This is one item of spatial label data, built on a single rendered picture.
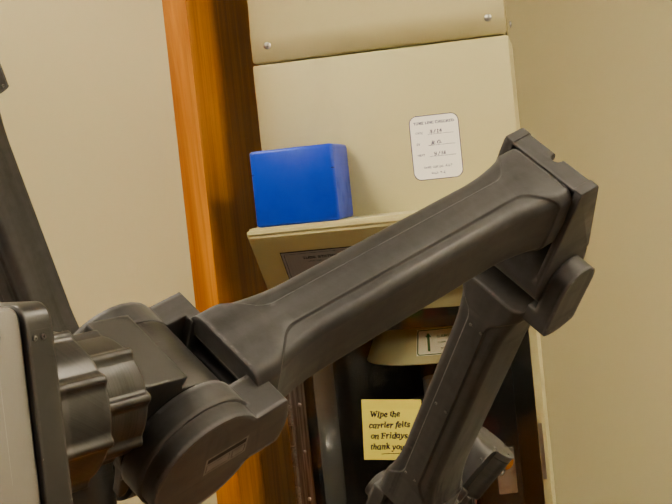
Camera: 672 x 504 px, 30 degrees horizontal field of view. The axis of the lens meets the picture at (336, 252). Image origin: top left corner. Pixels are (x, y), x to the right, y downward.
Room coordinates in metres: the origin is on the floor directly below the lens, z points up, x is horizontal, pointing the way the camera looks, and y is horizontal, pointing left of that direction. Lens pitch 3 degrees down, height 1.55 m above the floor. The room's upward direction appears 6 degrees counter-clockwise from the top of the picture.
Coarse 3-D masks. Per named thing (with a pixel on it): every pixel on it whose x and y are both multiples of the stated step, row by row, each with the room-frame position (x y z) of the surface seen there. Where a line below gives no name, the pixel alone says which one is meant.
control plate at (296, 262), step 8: (328, 248) 1.48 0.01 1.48; (336, 248) 1.47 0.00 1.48; (344, 248) 1.47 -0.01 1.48; (288, 256) 1.49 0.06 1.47; (296, 256) 1.49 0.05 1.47; (304, 256) 1.49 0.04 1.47; (312, 256) 1.49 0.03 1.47; (320, 256) 1.49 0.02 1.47; (328, 256) 1.48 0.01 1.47; (288, 264) 1.50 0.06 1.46; (296, 264) 1.50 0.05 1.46; (304, 264) 1.50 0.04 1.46; (312, 264) 1.50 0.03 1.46; (288, 272) 1.51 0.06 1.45; (296, 272) 1.51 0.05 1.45
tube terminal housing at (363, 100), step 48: (432, 48) 1.54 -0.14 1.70; (480, 48) 1.53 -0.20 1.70; (288, 96) 1.58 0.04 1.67; (336, 96) 1.56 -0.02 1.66; (384, 96) 1.55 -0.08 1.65; (432, 96) 1.54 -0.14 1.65; (480, 96) 1.53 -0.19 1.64; (288, 144) 1.58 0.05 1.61; (384, 144) 1.55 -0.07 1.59; (480, 144) 1.53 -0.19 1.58; (384, 192) 1.56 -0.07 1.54; (432, 192) 1.54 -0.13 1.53
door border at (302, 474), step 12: (300, 384) 1.57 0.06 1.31; (288, 396) 1.57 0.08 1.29; (300, 396) 1.57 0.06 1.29; (300, 408) 1.57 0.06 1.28; (300, 420) 1.57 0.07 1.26; (300, 432) 1.57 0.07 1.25; (300, 444) 1.57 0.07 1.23; (300, 456) 1.57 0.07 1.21; (300, 468) 1.57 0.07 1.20; (300, 480) 1.57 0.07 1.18; (312, 480) 1.57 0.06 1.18; (312, 492) 1.57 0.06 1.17
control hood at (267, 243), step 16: (304, 224) 1.46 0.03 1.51; (320, 224) 1.46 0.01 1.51; (336, 224) 1.45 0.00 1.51; (352, 224) 1.45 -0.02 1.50; (368, 224) 1.45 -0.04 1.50; (384, 224) 1.44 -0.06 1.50; (256, 240) 1.47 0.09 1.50; (272, 240) 1.47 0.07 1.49; (288, 240) 1.47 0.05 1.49; (304, 240) 1.47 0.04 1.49; (320, 240) 1.47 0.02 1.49; (336, 240) 1.47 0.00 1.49; (352, 240) 1.46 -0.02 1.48; (256, 256) 1.50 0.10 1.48; (272, 256) 1.49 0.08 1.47; (272, 272) 1.51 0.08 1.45
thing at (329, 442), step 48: (384, 336) 1.54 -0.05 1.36; (432, 336) 1.52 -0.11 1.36; (528, 336) 1.49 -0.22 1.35; (336, 384) 1.56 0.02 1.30; (384, 384) 1.54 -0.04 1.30; (528, 384) 1.49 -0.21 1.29; (336, 432) 1.56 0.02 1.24; (528, 432) 1.49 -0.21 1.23; (336, 480) 1.56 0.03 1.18; (528, 480) 1.49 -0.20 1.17
